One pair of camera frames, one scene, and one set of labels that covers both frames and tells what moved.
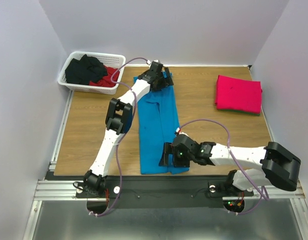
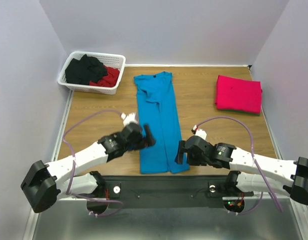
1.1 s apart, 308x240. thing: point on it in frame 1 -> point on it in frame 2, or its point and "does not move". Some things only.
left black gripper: [165, 82] -> [146, 142]
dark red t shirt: [105, 80] does not move
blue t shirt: [158, 121] does not move
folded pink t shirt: [240, 95] does not move
